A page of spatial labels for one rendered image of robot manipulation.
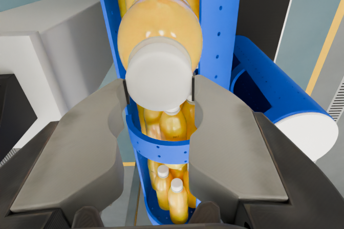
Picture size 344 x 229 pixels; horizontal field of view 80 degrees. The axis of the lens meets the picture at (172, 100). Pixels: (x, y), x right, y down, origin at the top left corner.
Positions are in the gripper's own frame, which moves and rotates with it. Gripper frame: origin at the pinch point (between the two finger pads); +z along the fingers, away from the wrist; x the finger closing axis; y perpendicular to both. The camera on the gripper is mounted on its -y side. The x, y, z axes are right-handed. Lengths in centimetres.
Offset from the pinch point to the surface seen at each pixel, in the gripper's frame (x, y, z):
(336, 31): 125, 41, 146
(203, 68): 6.5, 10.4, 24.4
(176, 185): 0, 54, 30
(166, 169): -3, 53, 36
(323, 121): 51, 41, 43
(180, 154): 1.7, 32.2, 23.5
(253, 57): 43, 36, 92
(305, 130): 46, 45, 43
